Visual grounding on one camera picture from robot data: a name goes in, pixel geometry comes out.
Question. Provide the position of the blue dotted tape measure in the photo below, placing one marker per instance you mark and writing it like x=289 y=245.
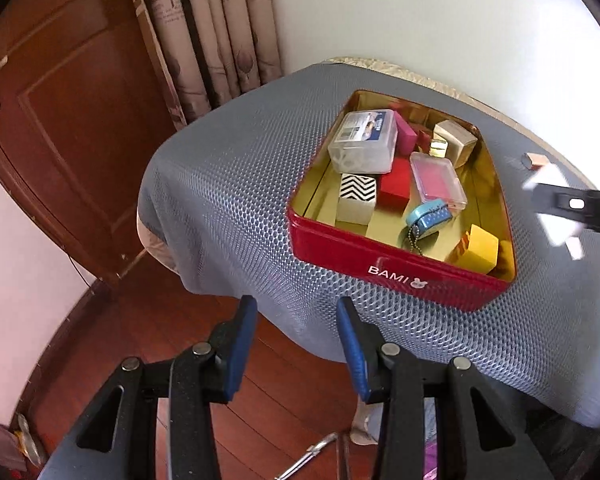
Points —
x=427 y=217

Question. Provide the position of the patterned beige curtain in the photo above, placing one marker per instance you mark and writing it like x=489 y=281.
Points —
x=220 y=35

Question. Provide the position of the silver metal rod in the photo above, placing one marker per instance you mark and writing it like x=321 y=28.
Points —
x=307 y=457

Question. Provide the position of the clear plastic card box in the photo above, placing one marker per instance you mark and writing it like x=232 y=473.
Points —
x=365 y=142

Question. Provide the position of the grey mesh mat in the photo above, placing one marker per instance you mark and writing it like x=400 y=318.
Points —
x=230 y=185

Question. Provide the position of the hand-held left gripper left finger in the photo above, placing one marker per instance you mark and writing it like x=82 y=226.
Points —
x=240 y=345

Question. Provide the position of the clear plastic box pink insert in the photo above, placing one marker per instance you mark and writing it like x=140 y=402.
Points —
x=437 y=182

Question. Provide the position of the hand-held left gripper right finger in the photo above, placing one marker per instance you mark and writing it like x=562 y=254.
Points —
x=354 y=355

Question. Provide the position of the yellow block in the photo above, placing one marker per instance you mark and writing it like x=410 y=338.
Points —
x=480 y=252

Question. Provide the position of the black white zigzag box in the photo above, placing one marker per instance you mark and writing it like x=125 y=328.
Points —
x=357 y=197

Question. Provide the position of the small red block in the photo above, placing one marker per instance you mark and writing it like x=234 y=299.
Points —
x=425 y=141

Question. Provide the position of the beige wooden box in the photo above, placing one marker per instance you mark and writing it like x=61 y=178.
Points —
x=455 y=142

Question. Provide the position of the brown wooden door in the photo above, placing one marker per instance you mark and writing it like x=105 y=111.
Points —
x=80 y=110

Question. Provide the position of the small gold box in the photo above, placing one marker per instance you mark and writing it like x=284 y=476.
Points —
x=438 y=148

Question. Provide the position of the large red block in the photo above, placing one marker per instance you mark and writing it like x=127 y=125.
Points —
x=396 y=182

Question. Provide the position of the person's purple clothing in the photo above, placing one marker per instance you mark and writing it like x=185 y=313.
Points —
x=432 y=462

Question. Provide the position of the pink block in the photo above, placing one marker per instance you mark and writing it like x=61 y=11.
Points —
x=406 y=132

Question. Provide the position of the red tin box gold interior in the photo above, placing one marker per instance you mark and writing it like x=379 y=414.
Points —
x=340 y=252

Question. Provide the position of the dark red box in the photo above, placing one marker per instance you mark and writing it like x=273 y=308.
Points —
x=0 y=442

